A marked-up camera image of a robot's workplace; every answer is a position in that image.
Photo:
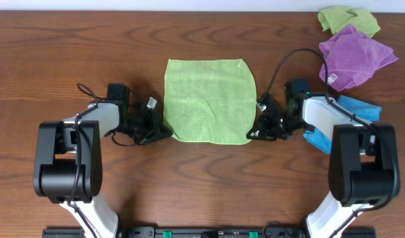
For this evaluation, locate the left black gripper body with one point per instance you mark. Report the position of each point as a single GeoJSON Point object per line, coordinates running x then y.
{"type": "Point", "coordinates": [149, 123]}

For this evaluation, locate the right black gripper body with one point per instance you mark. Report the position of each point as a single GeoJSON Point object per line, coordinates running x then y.
{"type": "Point", "coordinates": [268, 122]}

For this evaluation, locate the light green cloth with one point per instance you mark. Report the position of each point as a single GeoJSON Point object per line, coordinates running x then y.
{"type": "Point", "coordinates": [209, 101]}

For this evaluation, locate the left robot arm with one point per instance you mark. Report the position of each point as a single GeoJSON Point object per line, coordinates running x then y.
{"type": "Point", "coordinates": [68, 164]}

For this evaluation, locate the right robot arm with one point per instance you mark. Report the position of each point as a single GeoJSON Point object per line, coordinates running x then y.
{"type": "Point", "coordinates": [363, 172]}

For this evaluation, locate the blue cloth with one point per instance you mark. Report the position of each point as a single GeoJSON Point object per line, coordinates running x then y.
{"type": "Point", "coordinates": [361, 109]}

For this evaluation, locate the purple cloth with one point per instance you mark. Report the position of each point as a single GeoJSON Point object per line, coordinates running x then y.
{"type": "Point", "coordinates": [352, 58]}

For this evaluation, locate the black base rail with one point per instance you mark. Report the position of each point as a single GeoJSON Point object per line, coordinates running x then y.
{"type": "Point", "coordinates": [151, 232]}

